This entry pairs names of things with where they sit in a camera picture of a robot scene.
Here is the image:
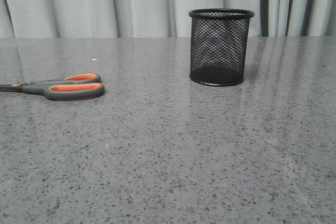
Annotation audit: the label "black mesh pen bucket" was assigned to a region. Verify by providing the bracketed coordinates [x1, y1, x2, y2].
[189, 8, 255, 87]

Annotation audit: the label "grey and orange scissors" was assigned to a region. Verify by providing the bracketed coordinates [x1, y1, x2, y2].
[1, 73, 105, 101]

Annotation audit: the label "grey pleated curtain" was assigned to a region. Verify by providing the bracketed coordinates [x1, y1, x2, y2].
[1, 0, 335, 38]

